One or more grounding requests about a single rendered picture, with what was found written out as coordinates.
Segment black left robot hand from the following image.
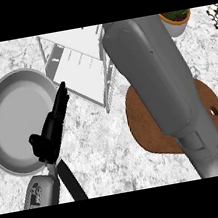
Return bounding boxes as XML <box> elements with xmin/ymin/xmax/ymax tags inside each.
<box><xmin>19</xmin><ymin>80</ymin><xmax>81</xmax><ymax>168</ymax></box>

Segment brown wooden cutting board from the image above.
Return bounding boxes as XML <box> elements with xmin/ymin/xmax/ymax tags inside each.
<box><xmin>120</xmin><ymin>70</ymin><xmax>218</xmax><ymax>162</ymax></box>

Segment potted plant in pale pot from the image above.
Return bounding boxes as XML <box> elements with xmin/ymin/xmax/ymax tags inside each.
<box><xmin>158</xmin><ymin>8</ymin><xmax>195</xmax><ymax>41</ymax></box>

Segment grey frying pan black handle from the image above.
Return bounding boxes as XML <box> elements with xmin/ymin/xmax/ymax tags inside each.
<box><xmin>0</xmin><ymin>60</ymin><xmax>89</xmax><ymax>215</ymax></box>

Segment white tiered wire basket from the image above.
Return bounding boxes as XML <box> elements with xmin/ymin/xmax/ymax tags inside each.
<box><xmin>35</xmin><ymin>23</ymin><xmax>125</xmax><ymax>124</ymax></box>

